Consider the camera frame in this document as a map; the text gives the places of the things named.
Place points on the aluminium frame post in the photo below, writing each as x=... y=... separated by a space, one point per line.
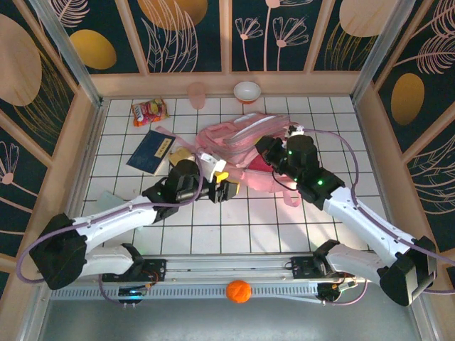
x=380 y=49
x=67 y=49

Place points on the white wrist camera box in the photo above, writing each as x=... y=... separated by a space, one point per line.
x=294 y=131
x=211 y=165

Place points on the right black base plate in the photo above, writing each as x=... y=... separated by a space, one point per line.
x=302 y=268

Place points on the left small circuit board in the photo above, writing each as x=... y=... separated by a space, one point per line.
x=133 y=293

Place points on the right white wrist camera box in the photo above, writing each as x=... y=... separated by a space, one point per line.
x=294 y=131

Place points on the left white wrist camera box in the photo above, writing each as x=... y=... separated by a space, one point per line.
x=211 y=165

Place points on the orange red snack bag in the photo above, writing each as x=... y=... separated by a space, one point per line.
x=149 y=113

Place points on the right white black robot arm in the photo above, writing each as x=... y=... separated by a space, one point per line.
x=373 y=231

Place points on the small circuit board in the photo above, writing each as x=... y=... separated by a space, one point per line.
x=334 y=289
x=133 y=293

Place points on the orange ball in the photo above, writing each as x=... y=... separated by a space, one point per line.
x=239 y=291

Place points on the pink backpack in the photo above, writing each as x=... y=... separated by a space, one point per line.
x=227 y=142

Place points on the right small circuit board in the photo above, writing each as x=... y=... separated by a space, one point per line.
x=334 y=289

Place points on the aluminium mounting rail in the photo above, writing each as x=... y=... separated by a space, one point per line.
x=227 y=264

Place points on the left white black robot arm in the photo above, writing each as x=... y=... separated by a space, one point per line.
x=106 y=220

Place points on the dark blue book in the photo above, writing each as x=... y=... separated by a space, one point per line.
x=149 y=152

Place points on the pink plastic cup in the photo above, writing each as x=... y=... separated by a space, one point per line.
x=196 y=96

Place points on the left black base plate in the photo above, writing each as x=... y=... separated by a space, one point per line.
x=153 y=269

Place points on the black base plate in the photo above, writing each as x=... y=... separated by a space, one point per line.
x=153 y=269
x=302 y=268

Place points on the small tan cardboard box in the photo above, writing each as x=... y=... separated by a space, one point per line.
x=179 y=154

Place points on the orange white bowl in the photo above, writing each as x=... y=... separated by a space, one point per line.
x=247 y=91

